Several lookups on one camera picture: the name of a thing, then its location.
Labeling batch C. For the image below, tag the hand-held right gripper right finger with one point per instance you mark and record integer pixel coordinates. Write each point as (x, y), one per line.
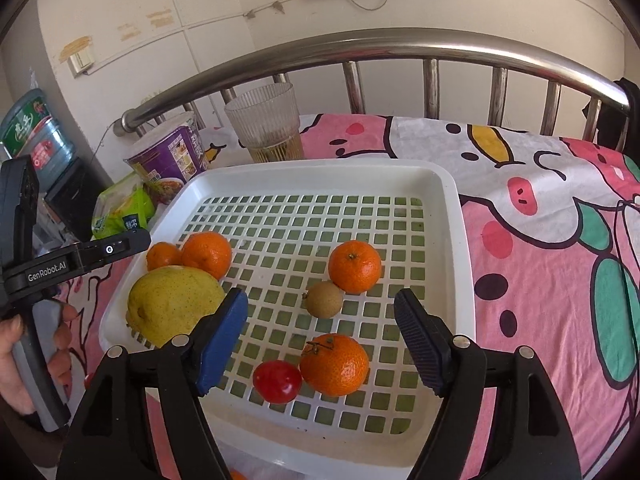
(420, 340)

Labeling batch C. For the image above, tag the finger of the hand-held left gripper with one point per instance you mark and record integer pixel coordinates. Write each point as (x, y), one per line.
(120, 248)

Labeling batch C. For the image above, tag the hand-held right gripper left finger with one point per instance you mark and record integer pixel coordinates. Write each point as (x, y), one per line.
(225, 340)

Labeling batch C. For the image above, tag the small orange mandarin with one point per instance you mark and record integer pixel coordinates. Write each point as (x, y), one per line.
(161, 256)

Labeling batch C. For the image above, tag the large yellow pear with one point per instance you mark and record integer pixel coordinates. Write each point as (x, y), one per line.
(170, 305)

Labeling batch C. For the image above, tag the large red tomato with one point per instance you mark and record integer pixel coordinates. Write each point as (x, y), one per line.
(275, 382)

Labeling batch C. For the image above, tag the white slotted drain tray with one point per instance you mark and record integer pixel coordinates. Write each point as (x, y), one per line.
(455, 260)

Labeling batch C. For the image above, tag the orange mandarin with leafy stem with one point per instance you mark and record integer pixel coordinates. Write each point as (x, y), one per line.
(335, 367)

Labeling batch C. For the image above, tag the brown kiwi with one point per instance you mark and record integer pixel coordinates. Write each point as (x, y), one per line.
(325, 300)

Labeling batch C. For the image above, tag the person's left hand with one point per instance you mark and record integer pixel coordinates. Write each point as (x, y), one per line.
(12, 370)

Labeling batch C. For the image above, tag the green snack packet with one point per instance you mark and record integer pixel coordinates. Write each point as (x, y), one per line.
(120, 210)

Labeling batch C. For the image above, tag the black water dispenser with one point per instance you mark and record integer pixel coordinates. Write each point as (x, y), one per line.
(75, 195)

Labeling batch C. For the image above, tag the blue water jug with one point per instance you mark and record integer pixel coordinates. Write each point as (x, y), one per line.
(45, 145)

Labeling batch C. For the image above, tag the purple instant noodle bowl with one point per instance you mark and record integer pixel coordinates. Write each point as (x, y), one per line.
(170, 155)

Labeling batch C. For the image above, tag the pink cartoon printed bed sheet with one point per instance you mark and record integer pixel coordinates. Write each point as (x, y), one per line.
(525, 310)

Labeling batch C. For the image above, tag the ribbed clear glass cup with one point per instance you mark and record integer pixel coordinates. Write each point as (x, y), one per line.
(265, 120)

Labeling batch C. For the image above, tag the black bag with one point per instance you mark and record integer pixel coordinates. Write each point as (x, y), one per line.
(620, 115)

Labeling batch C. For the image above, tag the white wall switch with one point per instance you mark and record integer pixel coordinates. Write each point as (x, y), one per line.
(81, 62)

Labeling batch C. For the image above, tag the steel bed rail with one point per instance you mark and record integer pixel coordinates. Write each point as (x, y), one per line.
(350, 45)

